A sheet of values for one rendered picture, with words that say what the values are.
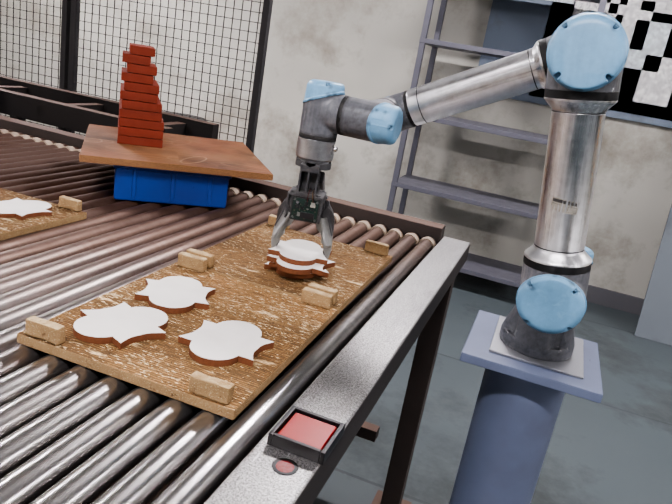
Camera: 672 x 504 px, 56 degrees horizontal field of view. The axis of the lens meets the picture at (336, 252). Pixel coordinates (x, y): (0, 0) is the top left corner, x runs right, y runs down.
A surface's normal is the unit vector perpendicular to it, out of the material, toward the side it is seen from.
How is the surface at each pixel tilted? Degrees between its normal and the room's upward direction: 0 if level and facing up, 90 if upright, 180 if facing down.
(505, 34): 90
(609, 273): 90
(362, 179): 90
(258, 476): 0
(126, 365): 0
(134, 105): 90
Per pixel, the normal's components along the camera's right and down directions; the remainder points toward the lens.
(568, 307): -0.38, 0.40
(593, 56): -0.36, 0.14
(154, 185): 0.30, 0.33
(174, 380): 0.17, -0.94
